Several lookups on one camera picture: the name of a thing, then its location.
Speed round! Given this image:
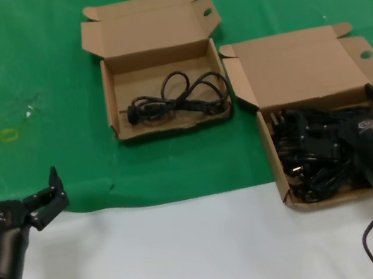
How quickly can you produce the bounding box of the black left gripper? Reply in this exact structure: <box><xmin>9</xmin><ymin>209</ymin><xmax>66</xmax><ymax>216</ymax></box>
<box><xmin>0</xmin><ymin>162</ymin><xmax>83</xmax><ymax>279</ymax></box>

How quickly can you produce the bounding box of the black power cord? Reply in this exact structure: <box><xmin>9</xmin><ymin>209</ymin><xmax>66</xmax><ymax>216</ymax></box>
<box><xmin>284</xmin><ymin>159</ymin><xmax>319</xmax><ymax>184</ymax></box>
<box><xmin>114</xmin><ymin>63</ymin><xmax>235</xmax><ymax>133</ymax></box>
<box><xmin>291</xmin><ymin>166</ymin><xmax>370</xmax><ymax>206</ymax></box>
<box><xmin>269</xmin><ymin>109</ymin><xmax>297</xmax><ymax>143</ymax></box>

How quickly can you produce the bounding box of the cardboard box with intact rim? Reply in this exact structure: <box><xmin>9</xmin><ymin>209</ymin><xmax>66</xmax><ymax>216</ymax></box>
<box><xmin>217</xmin><ymin>18</ymin><xmax>373</xmax><ymax>224</ymax></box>

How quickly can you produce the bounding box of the cardboard box with torn rim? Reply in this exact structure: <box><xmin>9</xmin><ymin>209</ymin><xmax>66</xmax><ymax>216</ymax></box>
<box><xmin>74</xmin><ymin>0</ymin><xmax>240</xmax><ymax>148</ymax></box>

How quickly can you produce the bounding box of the green table cloth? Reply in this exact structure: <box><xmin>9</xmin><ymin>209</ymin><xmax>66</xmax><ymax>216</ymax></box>
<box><xmin>0</xmin><ymin>0</ymin><xmax>373</xmax><ymax>233</ymax></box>

